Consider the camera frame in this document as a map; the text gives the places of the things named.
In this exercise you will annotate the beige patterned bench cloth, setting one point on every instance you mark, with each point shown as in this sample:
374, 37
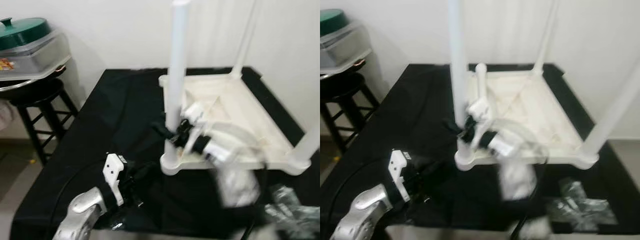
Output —
5, 117

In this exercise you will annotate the clear plastic bag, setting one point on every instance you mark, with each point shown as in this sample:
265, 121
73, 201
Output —
122, 217

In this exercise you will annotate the white plastic table top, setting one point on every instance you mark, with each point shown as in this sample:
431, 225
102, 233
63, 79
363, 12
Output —
540, 110
240, 110

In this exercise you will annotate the black tablecloth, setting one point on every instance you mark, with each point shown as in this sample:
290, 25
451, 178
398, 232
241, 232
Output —
115, 115
400, 115

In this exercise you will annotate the white plastic table leg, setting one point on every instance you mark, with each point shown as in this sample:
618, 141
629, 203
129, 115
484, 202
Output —
176, 75
245, 40
610, 115
481, 80
307, 145
546, 35
457, 60

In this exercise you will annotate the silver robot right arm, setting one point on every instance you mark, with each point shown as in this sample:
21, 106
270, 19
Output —
235, 170
515, 175

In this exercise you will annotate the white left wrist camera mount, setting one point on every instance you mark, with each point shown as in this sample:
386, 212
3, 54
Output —
112, 170
398, 165

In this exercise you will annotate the black round stool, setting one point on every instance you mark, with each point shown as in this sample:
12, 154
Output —
345, 87
40, 92

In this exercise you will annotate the clear plastic storage box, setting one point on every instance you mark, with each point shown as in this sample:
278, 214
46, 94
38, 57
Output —
35, 55
345, 47

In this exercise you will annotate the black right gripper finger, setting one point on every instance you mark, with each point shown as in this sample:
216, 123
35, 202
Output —
162, 131
454, 127

